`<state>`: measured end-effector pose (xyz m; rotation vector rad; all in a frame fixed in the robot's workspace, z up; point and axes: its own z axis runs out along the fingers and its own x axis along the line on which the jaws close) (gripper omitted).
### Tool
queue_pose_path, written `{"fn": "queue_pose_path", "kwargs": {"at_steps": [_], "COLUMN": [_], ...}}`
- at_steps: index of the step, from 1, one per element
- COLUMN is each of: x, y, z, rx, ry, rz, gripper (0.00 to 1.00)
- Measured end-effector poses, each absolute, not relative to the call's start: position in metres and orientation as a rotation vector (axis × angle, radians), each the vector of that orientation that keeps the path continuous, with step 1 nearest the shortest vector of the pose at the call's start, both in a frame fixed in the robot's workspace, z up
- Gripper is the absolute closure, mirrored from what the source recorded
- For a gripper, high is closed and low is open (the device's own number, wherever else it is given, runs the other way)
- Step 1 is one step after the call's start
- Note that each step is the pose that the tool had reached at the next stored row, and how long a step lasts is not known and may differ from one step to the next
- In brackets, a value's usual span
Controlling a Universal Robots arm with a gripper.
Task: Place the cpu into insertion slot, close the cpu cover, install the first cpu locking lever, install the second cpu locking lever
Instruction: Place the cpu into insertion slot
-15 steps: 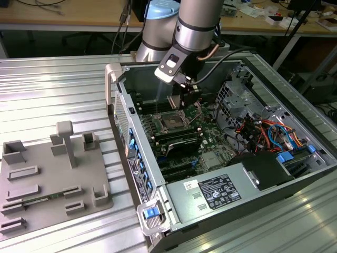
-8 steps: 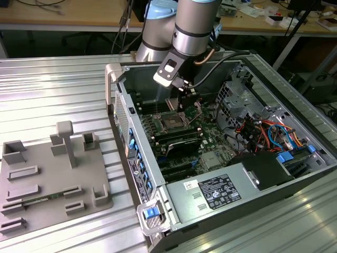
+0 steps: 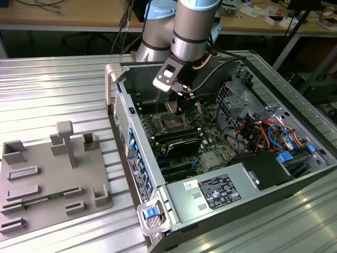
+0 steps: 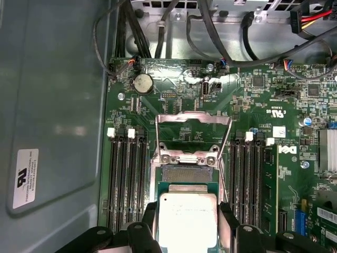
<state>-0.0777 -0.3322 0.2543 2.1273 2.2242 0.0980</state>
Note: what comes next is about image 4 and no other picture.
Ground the thin grey wire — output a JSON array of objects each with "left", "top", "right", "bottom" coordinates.
[{"left": 92, "top": 0, "right": 130, "bottom": 81}]

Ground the silver CPU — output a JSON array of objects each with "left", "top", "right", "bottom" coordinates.
[{"left": 156, "top": 181, "right": 220, "bottom": 250}]

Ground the green motherboard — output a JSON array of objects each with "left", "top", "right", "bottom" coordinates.
[{"left": 98, "top": 56, "right": 337, "bottom": 253}]

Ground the black RAM slot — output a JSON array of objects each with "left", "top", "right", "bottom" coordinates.
[
  {"left": 252, "top": 139, "right": 263, "bottom": 227},
  {"left": 241, "top": 138, "right": 252, "bottom": 226},
  {"left": 120, "top": 135, "right": 130, "bottom": 232},
  {"left": 230, "top": 138, "right": 242, "bottom": 225},
  {"left": 108, "top": 134, "right": 120, "bottom": 234},
  {"left": 129, "top": 135, "right": 140, "bottom": 226},
  {"left": 139, "top": 135, "right": 150, "bottom": 225}
]

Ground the grey PC case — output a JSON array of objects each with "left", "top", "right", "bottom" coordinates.
[{"left": 0, "top": 0, "right": 337, "bottom": 253}]

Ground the white case label sticker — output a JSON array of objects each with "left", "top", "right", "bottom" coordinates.
[{"left": 12, "top": 148, "right": 39, "bottom": 210}]

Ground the locking lever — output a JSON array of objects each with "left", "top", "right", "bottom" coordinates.
[{"left": 217, "top": 158, "right": 230, "bottom": 205}]

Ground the round coin battery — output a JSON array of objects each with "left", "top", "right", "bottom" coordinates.
[{"left": 132, "top": 73, "right": 155, "bottom": 96}]

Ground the black power connector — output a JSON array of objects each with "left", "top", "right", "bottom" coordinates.
[{"left": 289, "top": 2, "right": 306, "bottom": 34}]

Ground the internal USB port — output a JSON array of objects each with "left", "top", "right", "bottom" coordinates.
[{"left": 201, "top": 80, "right": 212, "bottom": 100}]

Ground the thick black wire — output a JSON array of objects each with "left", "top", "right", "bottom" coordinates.
[{"left": 197, "top": 0, "right": 337, "bottom": 68}]

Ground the metal socket cover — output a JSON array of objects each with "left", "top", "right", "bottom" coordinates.
[{"left": 154, "top": 111, "right": 234, "bottom": 166}]

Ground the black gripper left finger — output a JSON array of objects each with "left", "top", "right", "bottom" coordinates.
[{"left": 55, "top": 201, "right": 162, "bottom": 253}]

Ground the blue board connector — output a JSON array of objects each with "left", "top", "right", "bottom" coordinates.
[{"left": 294, "top": 208, "right": 308, "bottom": 237}]

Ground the CPU socket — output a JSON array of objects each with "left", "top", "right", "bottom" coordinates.
[{"left": 157, "top": 163, "right": 219, "bottom": 185}]

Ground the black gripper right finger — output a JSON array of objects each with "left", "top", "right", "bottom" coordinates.
[{"left": 220, "top": 201, "right": 330, "bottom": 253}]

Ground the white board sticker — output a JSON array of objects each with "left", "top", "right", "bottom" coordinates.
[{"left": 272, "top": 125, "right": 287, "bottom": 138}]

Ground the silver chipset heatsink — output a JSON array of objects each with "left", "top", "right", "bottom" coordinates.
[{"left": 318, "top": 128, "right": 337, "bottom": 172}]

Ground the black wire bundle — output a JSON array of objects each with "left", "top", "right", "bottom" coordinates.
[{"left": 115, "top": 0, "right": 152, "bottom": 59}]

